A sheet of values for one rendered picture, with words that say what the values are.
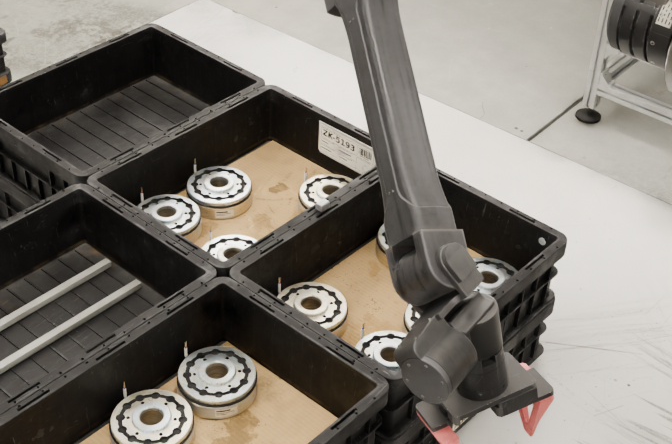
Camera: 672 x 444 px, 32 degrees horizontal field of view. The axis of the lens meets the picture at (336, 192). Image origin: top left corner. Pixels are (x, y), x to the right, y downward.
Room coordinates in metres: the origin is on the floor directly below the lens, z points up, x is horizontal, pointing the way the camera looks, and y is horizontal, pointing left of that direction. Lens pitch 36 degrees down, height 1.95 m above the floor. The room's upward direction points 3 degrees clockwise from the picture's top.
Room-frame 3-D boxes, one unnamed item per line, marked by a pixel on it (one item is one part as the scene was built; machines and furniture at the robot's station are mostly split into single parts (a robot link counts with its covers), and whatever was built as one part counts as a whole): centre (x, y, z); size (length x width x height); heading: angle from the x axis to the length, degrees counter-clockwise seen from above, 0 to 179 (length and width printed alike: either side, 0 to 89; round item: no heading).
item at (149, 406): (0.98, 0.21, 0.86); 0.05 x 0.05 x 0.01
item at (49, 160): (1.63, 0.36, 0.92); 0.40 x 0.30 x 0.02; 140
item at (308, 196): (1.47, 0.01, 0.86); 0.10 x 0.10 x 0.01
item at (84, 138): (1.63, 0.36, 0.87); 0.40 x 0.30 x 0.11; 140
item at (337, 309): (1.21, 0.03, 0.86); 0.10 x 0.10 x 0.01
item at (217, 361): (1.07, 0.14, 0.86); 0.05 x 0.05 x 0.01
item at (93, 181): (1.44, 0.13, 0.92); 0.40 x 0.30 x 0.02; 140
